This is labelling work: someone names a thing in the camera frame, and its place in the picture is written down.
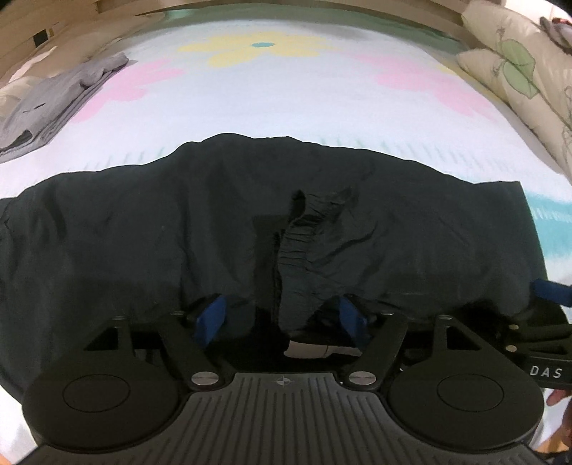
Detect floral cream pillows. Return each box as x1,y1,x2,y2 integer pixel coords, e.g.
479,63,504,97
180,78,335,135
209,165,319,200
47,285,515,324
456,0,572,175

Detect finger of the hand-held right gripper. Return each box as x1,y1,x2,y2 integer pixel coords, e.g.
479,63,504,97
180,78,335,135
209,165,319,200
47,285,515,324
500,279,572,357

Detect folded grey garment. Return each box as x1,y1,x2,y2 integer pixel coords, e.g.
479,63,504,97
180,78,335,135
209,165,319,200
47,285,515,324
0,53,130,164

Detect wooden bed frame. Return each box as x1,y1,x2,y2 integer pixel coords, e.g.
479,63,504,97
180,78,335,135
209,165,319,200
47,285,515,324
0,0,474,85

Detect white pillow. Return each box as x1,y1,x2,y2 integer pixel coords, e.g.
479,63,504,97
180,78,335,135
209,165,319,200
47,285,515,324
0,45,61,117

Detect grey pink patterned blanket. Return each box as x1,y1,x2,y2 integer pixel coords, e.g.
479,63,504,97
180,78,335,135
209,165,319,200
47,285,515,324
538,15,572,48

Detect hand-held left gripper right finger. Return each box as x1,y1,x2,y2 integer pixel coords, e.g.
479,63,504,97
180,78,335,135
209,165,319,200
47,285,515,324
340,295,481,390

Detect black pants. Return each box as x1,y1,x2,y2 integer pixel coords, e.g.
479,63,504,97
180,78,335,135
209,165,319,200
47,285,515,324
0,132,548,394

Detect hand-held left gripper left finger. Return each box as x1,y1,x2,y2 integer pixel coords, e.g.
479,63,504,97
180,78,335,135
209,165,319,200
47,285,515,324
85,294,233,391

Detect floral pastel bed sheet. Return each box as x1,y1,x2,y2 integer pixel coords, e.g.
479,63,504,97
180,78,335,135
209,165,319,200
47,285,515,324
0,6,572,448

